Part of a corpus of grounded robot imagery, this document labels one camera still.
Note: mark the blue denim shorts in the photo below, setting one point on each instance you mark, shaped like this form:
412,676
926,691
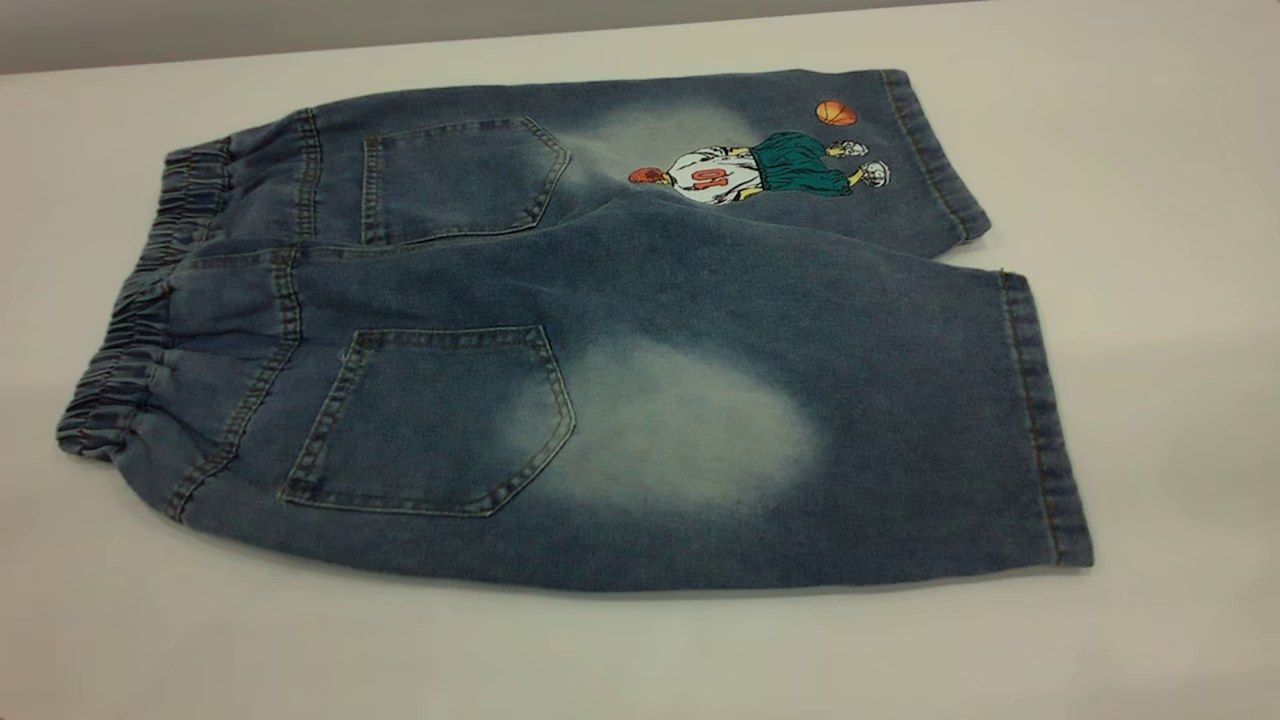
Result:
700,300

